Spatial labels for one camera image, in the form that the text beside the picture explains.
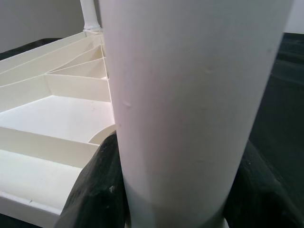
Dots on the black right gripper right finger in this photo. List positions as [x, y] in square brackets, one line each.
[261, 194]

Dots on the white plastic table leg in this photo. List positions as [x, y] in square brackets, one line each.
[89, 14]
[190, 107]

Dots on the white plastic table top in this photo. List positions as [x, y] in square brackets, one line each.
[47, 118]

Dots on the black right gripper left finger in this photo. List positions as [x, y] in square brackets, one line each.
[99, 190]

